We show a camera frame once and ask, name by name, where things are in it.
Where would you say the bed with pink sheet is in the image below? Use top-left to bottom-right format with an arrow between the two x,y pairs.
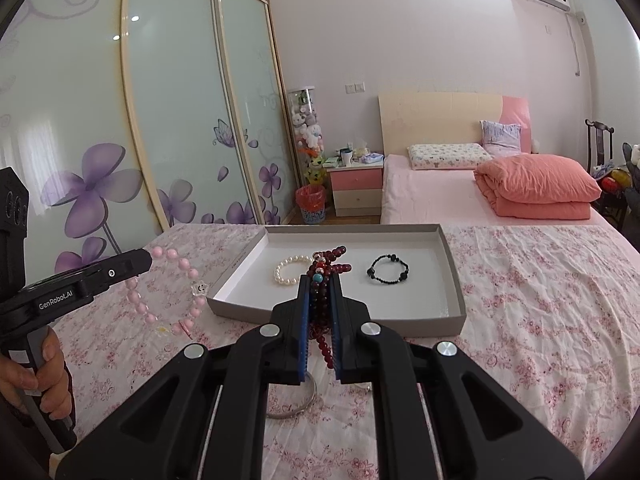
377,92 -> 623,227

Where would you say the silver bangle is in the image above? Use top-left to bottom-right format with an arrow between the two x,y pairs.
264,371 -> 319,420

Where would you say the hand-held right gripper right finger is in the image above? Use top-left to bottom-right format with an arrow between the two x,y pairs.
333,275 -> 586,480

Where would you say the floral sliding door wardrobe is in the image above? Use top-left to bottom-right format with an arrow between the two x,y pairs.
0,0 -> 303,281

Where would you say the dark red bead bracelet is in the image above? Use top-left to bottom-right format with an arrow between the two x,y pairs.
304,245 -> 354,358

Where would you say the air conditioner pipe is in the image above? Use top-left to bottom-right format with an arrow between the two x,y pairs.
564,9 -> 585,78

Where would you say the grey cardboard box tray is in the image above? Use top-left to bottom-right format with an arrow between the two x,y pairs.
206,223 -> 468,339

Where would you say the colourful toy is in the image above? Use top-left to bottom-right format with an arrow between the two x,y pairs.
599,167 -> 630,192

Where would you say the white pearl bracelet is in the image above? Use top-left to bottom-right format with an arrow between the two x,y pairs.
273,255 -> 314,289

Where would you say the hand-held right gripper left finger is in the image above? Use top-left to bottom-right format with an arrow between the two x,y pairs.
55,275 -> 313,480

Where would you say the purple pillow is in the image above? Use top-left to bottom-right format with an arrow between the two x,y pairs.
479,119 -> 522,156

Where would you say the pink floral bedspread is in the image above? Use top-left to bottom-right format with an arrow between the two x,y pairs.
47,222 -> 640,480

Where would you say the coral folded duvet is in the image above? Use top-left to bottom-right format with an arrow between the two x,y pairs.
473,154 -> 603,220

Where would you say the waste basket with red bag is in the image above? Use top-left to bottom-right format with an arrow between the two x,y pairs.
294,183 -> 327,225

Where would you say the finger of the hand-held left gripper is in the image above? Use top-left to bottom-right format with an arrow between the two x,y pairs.
75,248 -> 154,295

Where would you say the black bead bracelet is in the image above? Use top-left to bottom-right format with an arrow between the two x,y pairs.
366,254 -> 410,283

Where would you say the plush toy display tube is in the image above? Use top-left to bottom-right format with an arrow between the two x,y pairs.
287,87 -> 326,187

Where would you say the dark wooden chair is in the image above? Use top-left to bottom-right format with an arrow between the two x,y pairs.
584,119 -> 617,173

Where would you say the patterned white pillow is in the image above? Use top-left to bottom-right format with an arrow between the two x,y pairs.
407,143 -> 494,171

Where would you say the person's left hand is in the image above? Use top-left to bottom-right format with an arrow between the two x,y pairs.
0,329 -> 76,421

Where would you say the pink and cream nightstand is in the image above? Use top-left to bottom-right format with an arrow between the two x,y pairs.
326,161 -> 385,218

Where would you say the pink bead bracelet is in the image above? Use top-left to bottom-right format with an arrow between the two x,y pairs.
124,245 -> 209,339

